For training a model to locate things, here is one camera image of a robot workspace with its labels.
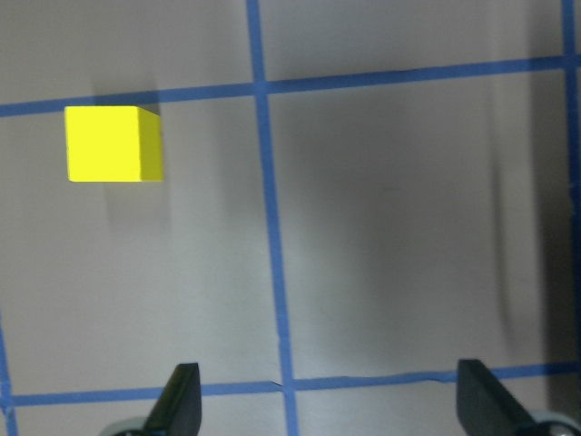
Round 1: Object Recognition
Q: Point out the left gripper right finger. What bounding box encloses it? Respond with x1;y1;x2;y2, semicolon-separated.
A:
456;359;536;436

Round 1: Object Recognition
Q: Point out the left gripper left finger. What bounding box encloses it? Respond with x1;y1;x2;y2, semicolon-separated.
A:
142;363;202;436

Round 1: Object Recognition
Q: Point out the yellow cube block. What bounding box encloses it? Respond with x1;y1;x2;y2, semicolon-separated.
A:
64;105;164;183

